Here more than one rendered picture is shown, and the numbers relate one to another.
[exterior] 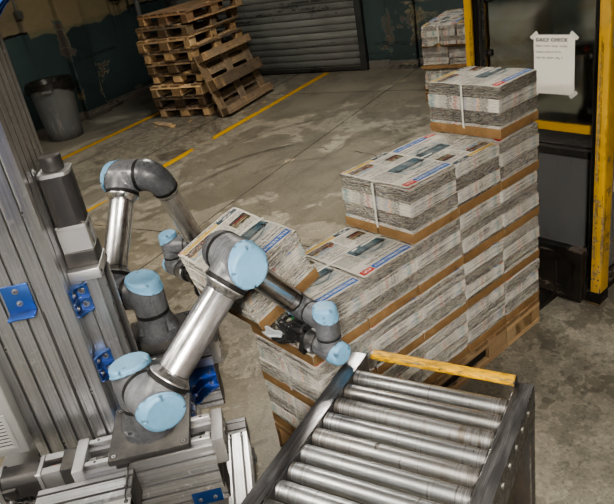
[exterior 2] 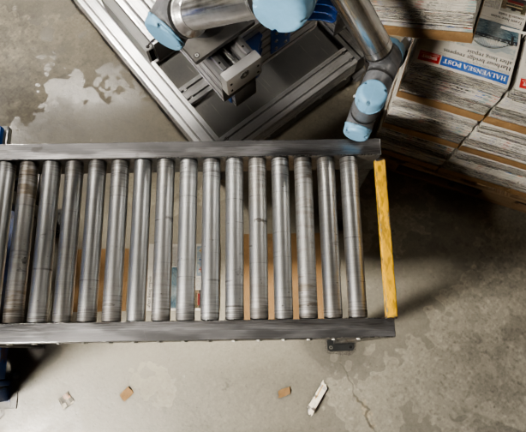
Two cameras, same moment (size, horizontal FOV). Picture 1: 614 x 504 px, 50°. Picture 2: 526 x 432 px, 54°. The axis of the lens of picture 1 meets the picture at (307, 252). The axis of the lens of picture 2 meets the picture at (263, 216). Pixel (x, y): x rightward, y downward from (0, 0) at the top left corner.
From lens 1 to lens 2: 1.16 m
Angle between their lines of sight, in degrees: 56
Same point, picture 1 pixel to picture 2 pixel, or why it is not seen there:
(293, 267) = (448, 13)
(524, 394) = (377, 330)
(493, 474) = (260, 331)
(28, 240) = not seen: outside the picture
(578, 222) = not seen: outside the picture
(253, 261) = (283, 10)
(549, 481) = (451, 330)
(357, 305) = (481, 99)
